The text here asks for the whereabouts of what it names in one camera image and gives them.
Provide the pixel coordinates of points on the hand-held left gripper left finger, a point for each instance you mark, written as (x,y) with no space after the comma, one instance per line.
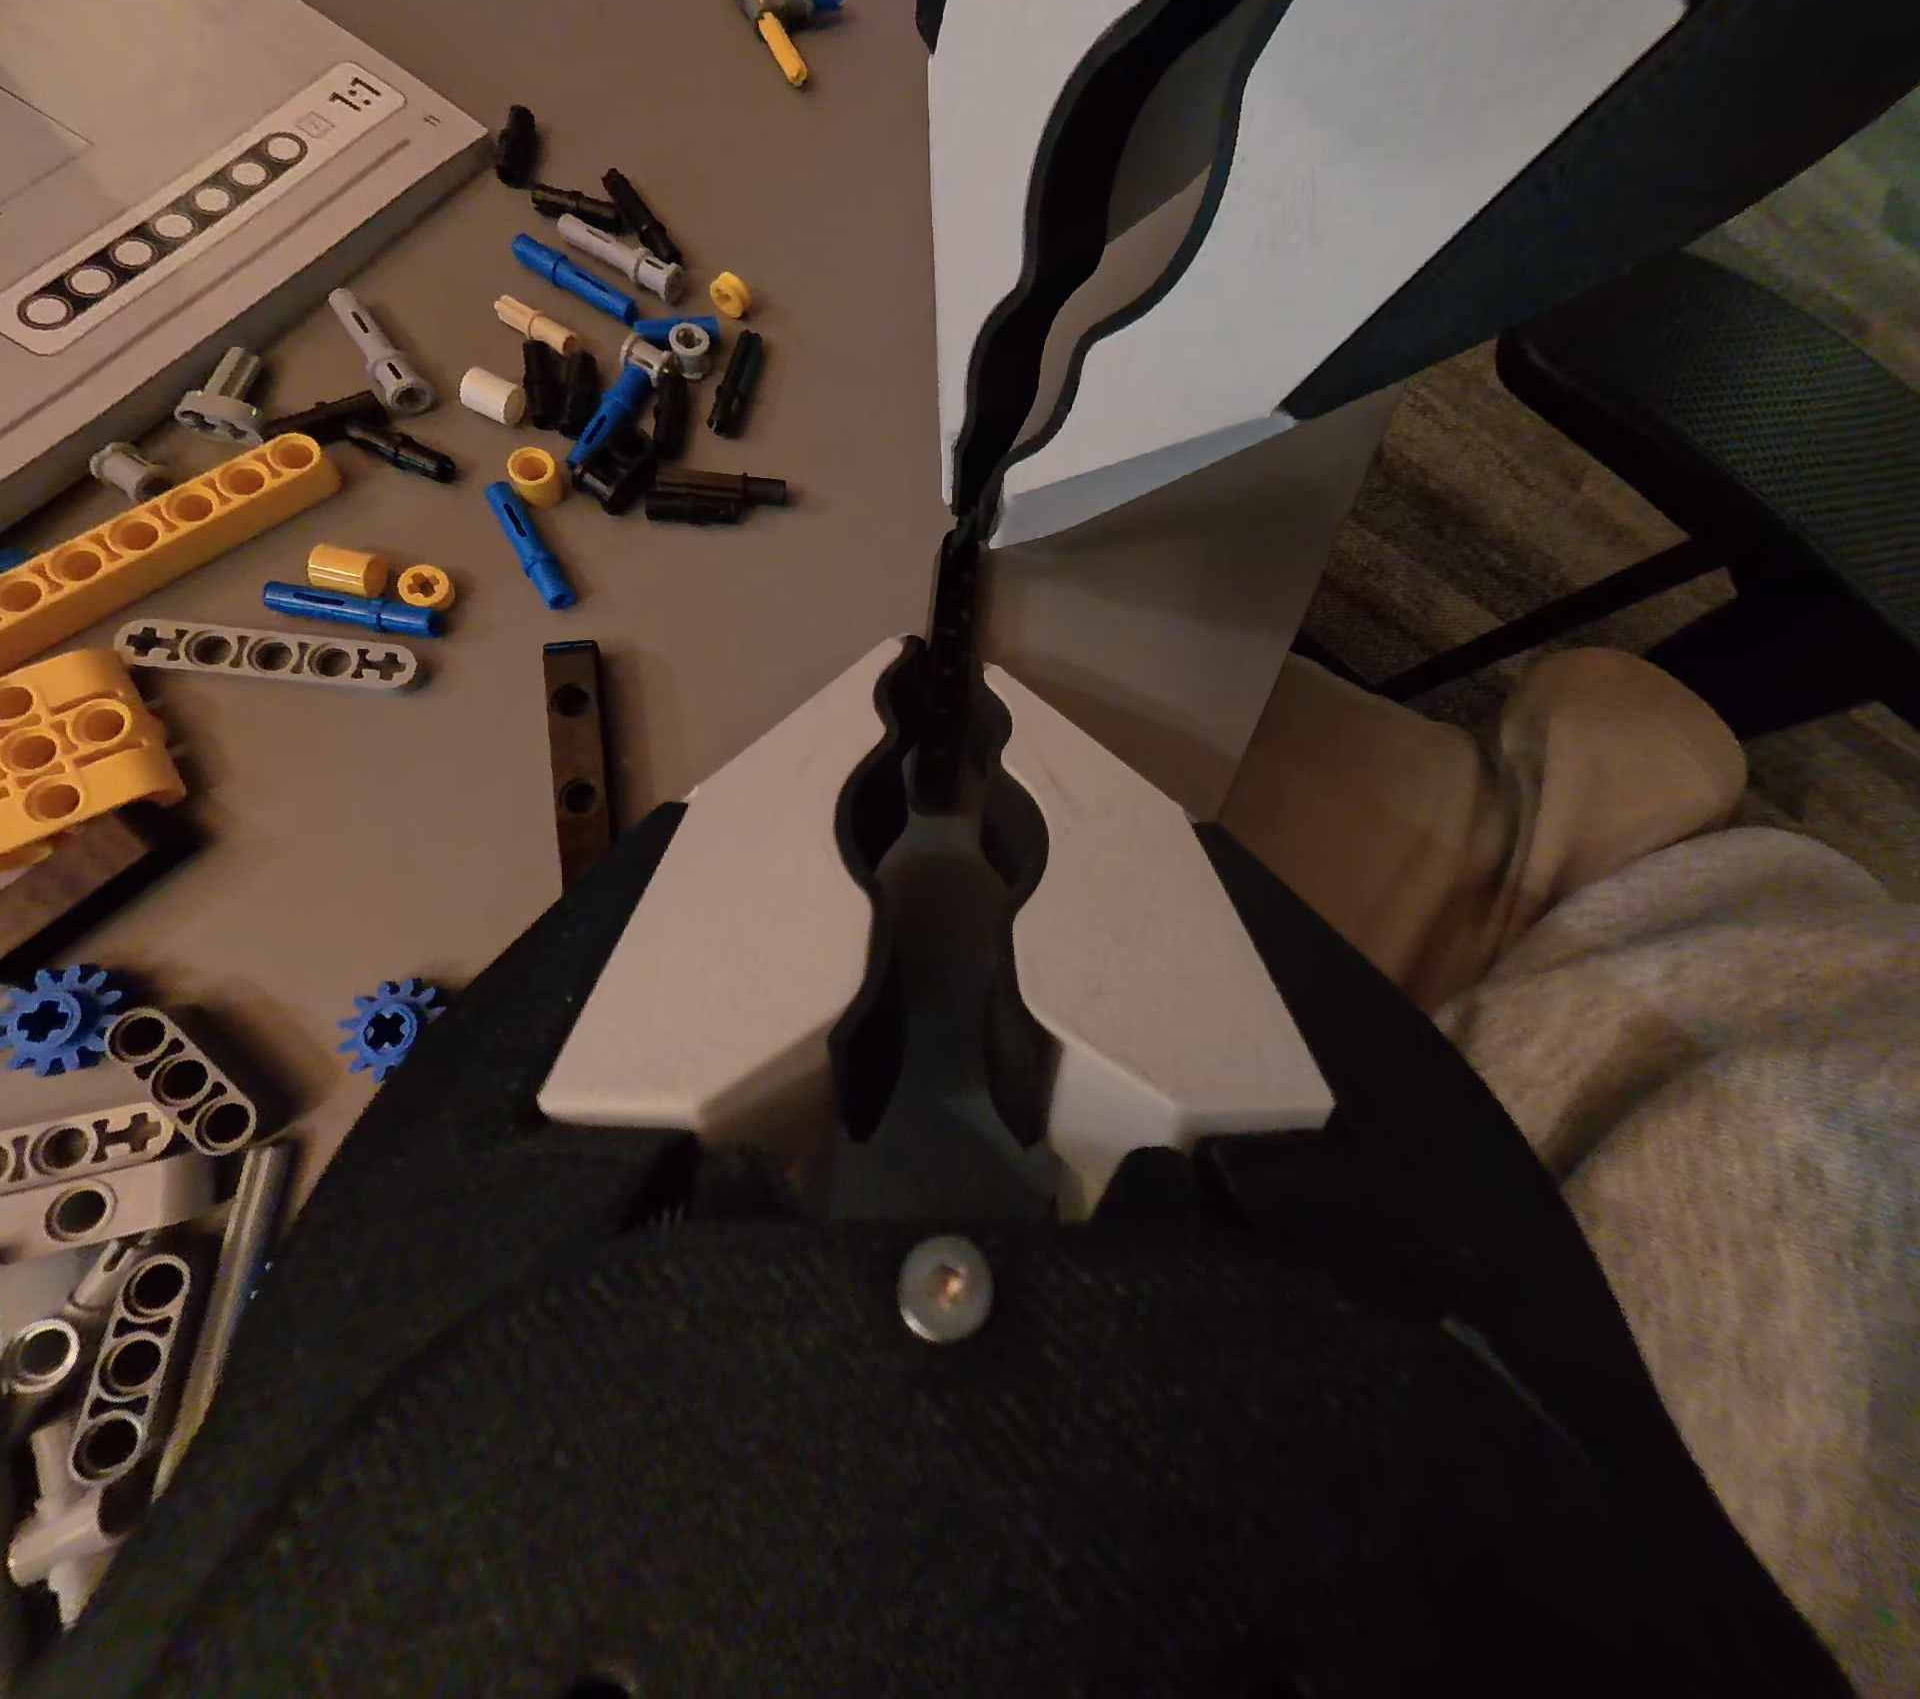
(721,951)

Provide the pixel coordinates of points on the dark long lego axle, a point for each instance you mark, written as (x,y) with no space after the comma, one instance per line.
(249,1262)

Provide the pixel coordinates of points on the short grey lego beam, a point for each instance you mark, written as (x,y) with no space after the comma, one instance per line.
(141,1030)

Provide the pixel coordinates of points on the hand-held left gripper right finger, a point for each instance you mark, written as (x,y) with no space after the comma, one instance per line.
(1170,963)

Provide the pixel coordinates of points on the yellow lego frame block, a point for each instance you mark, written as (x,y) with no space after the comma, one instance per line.
(61,680)

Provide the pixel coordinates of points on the black lego beam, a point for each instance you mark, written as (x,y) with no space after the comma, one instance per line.
(577,753)

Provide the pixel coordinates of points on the white lego connector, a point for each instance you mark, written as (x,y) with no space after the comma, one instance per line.
(61,1536)

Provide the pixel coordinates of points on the person's light grey trouser leg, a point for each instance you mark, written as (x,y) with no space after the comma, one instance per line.
(1753,1130)

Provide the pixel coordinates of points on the dark grey holed lego beam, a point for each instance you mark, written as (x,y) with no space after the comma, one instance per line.
(87,1408)

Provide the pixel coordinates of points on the lego instruction booklet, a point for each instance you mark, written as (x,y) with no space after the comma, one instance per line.
(148,80)

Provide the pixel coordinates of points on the blue lego gear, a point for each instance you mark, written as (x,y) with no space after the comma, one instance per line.
(391,1024)
(61,1023)

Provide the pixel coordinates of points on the black office chair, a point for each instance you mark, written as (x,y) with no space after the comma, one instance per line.
(1727,440)

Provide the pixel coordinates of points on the pile of small lego pins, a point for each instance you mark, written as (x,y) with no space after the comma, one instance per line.
(599,382)

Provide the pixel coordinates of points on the thin grey lego liftarm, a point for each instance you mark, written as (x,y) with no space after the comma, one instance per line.
(223,639)

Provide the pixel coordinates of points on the long yellow lego beam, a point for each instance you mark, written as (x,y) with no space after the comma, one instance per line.
(148,549)

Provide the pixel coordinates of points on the person's beige socked foot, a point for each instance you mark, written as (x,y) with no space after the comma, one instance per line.
(1452,812)

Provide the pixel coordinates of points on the dark brown board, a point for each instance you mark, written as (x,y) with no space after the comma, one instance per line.
(87,883)

